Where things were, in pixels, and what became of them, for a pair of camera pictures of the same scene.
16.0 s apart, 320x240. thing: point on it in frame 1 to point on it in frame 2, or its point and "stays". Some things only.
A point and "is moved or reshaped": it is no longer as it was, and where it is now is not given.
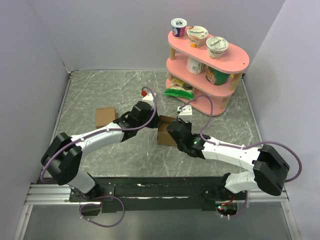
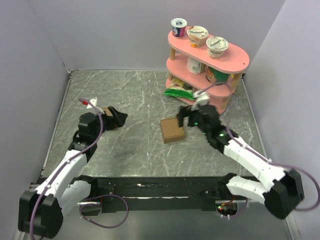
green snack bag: x=180 y=88 stays
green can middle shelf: x=216 y=77 stays
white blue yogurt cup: x=178 y=25 stays
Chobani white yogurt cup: x=216 y=46 stays
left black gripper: x=156 y=121 to x=117 y=120
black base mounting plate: x=138 y=194 stays
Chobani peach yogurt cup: x=196 y=35 stays
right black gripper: x=188 y=124 to x=182 y=112
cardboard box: x=163 y=136 is moved or reshaped
